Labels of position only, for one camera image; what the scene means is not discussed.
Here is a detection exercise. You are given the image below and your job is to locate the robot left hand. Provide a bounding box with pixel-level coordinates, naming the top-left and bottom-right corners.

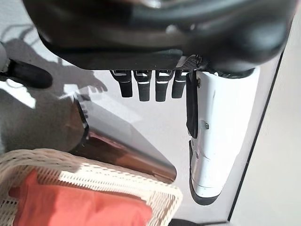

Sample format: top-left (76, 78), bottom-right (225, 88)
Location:
top-left (21, 0), bottom-right (297, 207)

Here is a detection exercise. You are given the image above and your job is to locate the white wicker tray basket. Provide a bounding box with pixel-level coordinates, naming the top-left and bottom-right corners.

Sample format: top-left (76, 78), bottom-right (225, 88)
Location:
top-left (0, 148), bottom-right (183, 226)

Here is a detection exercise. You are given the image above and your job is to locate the brown stool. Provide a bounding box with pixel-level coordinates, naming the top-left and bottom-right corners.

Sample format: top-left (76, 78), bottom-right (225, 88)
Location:
top-left (68, 94), bottom-right (177, 184)

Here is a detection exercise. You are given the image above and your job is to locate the red cloth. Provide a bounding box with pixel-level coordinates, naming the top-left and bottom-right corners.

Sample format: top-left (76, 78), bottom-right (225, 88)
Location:
top-left (8, 169), bottom-right (153, 226)

